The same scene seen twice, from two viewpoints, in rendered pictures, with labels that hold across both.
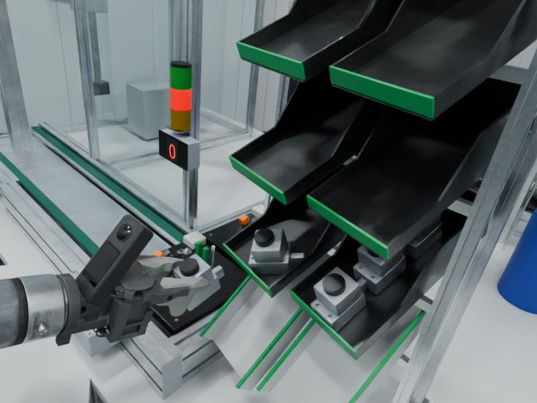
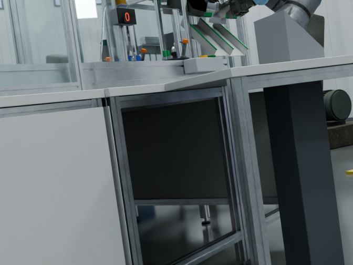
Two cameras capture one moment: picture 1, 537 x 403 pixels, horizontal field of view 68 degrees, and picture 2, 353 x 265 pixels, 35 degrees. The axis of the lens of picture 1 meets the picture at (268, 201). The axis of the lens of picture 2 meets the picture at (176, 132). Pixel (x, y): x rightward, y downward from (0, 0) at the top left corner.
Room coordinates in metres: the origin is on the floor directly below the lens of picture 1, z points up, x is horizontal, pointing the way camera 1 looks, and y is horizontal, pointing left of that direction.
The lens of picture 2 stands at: (0.92, 2.78, 0.76)
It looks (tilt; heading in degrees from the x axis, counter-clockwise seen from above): 2 degrees down; 267
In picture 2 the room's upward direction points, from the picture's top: 8 degrees counter-clockwise
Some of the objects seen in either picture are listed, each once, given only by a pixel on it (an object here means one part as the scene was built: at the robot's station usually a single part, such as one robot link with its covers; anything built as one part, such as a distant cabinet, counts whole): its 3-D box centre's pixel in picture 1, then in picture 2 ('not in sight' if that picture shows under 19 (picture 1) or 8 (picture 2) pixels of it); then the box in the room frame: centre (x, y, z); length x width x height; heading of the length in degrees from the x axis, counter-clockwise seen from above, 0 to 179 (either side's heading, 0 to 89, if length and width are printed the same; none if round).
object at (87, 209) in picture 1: (131, 236); not in sight; (0.95, 0.39, 0.91); 0.84 x 0.28 x 0.10; 50
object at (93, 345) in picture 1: (82, 310); (204, 64); (0.63, 0.37, 0.93); 0.21 x 0.07 x 0.06; 50
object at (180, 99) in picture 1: (180, 97); not in sight; (0.95, 0.24, 1.33); 0.05 x 0.05 x 0.05
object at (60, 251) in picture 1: (73, 262); (166, 72); (0.80, 0.48, 0.91); 0.89 x 0.06 x 0.11; 50
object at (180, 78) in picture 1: (180, 76); not in sight; (0.95, 0.24, 1.38); 0.05 x 0.05 x 0.05
